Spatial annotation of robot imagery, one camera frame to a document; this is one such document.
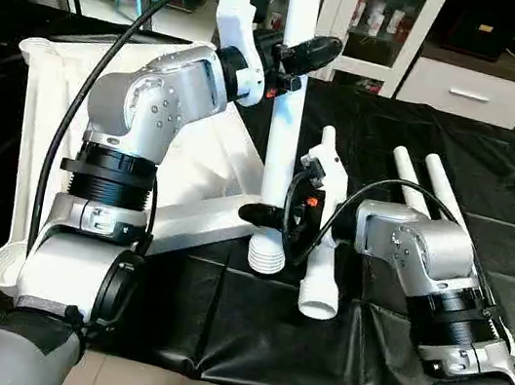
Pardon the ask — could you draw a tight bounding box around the white plastic table top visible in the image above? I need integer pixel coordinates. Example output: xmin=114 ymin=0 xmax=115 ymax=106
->
xmin=0 ymin=33 xmax=309 ymax=335

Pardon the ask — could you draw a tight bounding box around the white plastic table leg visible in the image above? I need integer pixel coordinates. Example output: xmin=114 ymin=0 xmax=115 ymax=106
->
xmin=382 ymin=144 xmax=445 ymax=221
xmin=278 ymin=122 xmax=371 ymax=324
xmin=416 ymin=152 xmax=473 ymax=226
xmin=241 ymin=0 xmax=334 ymax=280

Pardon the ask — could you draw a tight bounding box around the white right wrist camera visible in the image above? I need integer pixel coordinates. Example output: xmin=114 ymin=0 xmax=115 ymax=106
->
xmin=286 ymin=148 xmax=354 ymax=249

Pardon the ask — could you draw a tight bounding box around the white drawer unit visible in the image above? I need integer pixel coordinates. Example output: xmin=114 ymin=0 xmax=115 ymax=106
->
xmin=390 ymin=51 xmax=515 ymax=131

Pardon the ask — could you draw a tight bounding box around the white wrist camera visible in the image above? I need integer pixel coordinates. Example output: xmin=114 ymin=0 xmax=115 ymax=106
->
xmin=200 ymin=0 xmax=283 ymax=112
xmin=286 ymin=148 xmax=354 ymax=249

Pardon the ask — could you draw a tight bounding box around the black case with yellow label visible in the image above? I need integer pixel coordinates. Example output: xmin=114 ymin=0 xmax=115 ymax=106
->
xmin=439 ymin=0 xmax=515 ymax=64

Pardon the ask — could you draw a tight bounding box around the black table mat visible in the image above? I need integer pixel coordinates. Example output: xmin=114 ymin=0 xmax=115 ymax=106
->
xmin=0 ymin=0 xmax=515 ymax=385

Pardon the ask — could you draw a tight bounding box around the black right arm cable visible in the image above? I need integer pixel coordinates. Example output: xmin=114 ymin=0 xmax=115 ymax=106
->
xmin=280 ymin=162 xmax=468 ymax=291

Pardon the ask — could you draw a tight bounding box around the white glass door cabinet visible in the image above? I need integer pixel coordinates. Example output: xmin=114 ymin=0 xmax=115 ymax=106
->
xmin=305 ymin=0 xmax=451 ymax=104

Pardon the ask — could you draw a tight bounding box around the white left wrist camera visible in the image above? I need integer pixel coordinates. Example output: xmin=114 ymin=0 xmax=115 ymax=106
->
xmin=200 ymin=0 xmax=283 ymax=112

